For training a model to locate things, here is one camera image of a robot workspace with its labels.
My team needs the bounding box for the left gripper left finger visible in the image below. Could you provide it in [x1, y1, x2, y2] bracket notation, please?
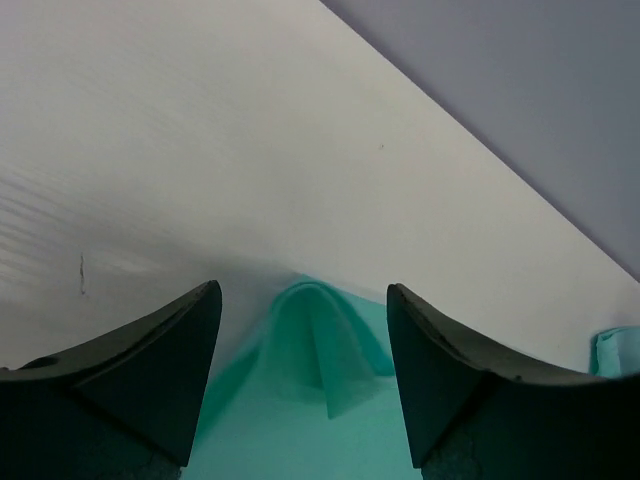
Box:
[1, 281, 222, 479]

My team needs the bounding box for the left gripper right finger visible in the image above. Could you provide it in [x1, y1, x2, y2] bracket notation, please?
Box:
[387, 284, 639, 479]

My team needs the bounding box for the teal green t-shirt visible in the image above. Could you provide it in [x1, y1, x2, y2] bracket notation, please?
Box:
[185, 281, 639, 479]

